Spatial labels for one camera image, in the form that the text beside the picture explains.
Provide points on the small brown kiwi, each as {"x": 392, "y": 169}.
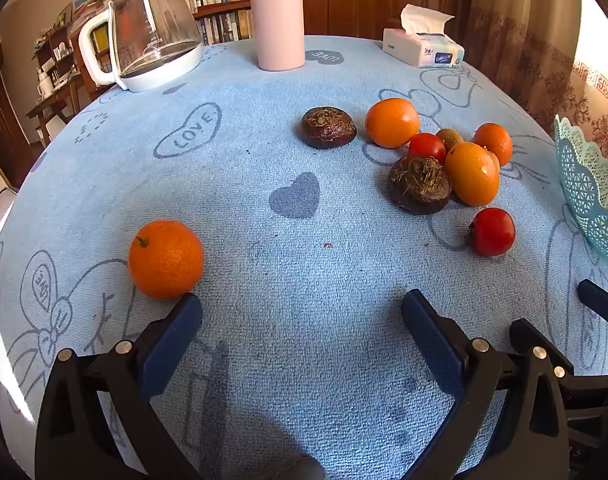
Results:
{"x": 449, "y": 136}

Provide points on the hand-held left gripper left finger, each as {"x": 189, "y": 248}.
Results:
{"x": 171, "y": 350}

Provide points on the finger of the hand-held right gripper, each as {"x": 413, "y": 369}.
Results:
{"x": 594, "y": 382}
{"x": 601, "y": 302}

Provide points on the pink thermos bottle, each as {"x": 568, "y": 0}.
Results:
{"x": 276, "y": 20}

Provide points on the wooden bookshelf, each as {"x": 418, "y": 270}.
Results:
{"x": 221, "y": 9}

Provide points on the large orange with stem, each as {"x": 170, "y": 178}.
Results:
{"x": 166, "y": 259}

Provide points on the white tissue pack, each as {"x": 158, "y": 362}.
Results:
{"x": 424, "y": 47}

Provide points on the patterned beige curtain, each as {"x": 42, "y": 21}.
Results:
{"x": 534, "y": 60}

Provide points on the round orange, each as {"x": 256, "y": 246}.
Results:
{"x": 494, "y": 141}
{"x": 392, "y": 122}

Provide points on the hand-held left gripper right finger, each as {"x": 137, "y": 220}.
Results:
{"x": 434, "y": 345}

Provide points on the light blue lattice basket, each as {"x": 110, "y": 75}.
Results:
{"x": 589, "y": 195}

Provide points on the dark brown water chestnut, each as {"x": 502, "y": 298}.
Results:
{"x": 329, "y": 127}
{"x": 419, "y": 185}

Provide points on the wooden side shelf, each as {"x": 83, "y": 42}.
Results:
{"x": 53, "y": 95}

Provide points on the oval orange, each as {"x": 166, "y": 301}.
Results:
{"x": 472, "y": 174}

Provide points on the dark wooden door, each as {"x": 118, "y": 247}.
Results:
{"x": 3, "y": 120}

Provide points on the blue printed tablecloth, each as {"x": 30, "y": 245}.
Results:
{"x": 284, "y": 310}

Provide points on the red tomato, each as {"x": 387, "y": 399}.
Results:
{"x": 427, "y": 147}
{"x": 492, "y": 231}

